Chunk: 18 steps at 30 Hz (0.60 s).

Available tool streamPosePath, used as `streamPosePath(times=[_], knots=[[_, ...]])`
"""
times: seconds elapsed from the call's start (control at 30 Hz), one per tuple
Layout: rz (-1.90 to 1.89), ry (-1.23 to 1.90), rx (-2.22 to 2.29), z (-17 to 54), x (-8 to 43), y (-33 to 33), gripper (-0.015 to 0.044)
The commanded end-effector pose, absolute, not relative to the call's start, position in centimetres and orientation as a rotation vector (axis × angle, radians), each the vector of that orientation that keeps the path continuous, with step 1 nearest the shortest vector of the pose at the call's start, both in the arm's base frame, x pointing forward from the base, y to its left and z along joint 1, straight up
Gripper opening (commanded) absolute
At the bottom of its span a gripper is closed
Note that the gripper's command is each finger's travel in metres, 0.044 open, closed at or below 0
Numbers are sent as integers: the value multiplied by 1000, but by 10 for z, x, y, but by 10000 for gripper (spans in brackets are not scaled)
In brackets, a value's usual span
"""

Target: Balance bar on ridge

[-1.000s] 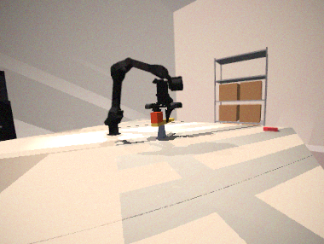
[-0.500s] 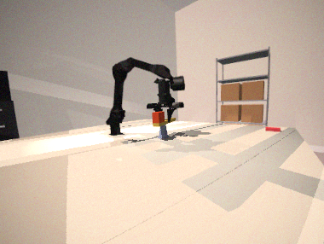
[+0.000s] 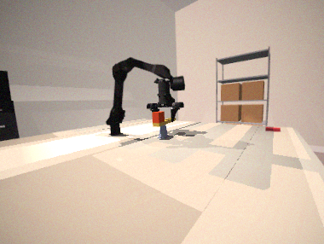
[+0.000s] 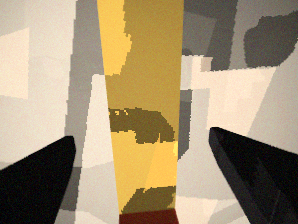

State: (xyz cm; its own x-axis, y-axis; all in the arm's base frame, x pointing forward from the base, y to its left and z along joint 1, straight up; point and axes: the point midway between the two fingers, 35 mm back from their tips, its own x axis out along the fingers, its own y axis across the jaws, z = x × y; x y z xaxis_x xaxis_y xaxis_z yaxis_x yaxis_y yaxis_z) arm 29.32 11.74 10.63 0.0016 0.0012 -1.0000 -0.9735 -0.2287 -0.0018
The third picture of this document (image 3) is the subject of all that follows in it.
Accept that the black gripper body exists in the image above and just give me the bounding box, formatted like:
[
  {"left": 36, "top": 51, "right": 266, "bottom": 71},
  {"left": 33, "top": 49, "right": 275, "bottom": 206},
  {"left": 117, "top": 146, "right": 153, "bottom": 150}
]
[{"left": 147, "top": 91, "right": 184, "bottom": 109}]

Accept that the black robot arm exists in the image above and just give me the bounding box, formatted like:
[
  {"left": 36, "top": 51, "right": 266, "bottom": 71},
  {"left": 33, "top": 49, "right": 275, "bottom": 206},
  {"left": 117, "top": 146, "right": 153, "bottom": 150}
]
[{"left": 106, "top": 57, "right": 185, "bottom": 136}]

